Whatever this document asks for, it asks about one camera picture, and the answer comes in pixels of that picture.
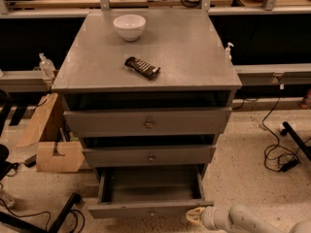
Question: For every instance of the grey middle drawer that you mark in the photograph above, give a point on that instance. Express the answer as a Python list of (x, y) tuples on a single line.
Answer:
[(149, 156)]

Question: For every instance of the white pump bottle right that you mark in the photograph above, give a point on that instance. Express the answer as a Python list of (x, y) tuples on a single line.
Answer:
[(228, 48)]

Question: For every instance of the grey drawer cabinet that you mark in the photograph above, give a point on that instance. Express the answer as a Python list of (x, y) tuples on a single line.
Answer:
[(194, 72)]

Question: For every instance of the dark striped snack packet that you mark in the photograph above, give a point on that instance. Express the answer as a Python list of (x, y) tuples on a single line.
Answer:
[(143, 68)]

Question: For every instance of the grey drawer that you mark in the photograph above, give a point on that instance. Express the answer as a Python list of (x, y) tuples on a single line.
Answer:
[(169, 190), (143, 122), (149, 156)]

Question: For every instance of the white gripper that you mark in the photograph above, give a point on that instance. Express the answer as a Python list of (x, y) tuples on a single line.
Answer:
[(207, 216)]

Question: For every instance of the black stand leg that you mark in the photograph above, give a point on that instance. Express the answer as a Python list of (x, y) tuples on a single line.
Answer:
[(21, 226), (306, 149)]

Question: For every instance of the clear sanitizer bottle left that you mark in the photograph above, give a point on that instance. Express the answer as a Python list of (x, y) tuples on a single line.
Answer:
[(46, 67)]

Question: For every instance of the white ceramic bowl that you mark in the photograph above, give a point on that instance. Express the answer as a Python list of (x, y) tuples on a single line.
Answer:
[(130, 27)]

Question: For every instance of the black chair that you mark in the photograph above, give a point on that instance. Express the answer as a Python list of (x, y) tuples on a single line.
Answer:
[(5, 165)]

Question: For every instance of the black stand leg right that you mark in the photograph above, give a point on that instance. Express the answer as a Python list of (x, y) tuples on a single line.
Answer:
[(306, 149)]

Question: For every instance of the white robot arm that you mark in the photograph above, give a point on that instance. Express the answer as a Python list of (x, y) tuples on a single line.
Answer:
[(238, 219)]

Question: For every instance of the black stand leg left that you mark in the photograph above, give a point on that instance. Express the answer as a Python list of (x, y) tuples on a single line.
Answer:
[(21, 226)]

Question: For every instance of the cardboard box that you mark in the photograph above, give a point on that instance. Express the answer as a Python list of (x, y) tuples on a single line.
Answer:
[(43, 133)]

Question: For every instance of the grey bottom drawer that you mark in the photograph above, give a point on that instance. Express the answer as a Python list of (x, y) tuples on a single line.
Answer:
[(169, 190)]

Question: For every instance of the grey top drawer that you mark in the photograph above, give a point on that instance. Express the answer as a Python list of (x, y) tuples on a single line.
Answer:
[(143, 122)]

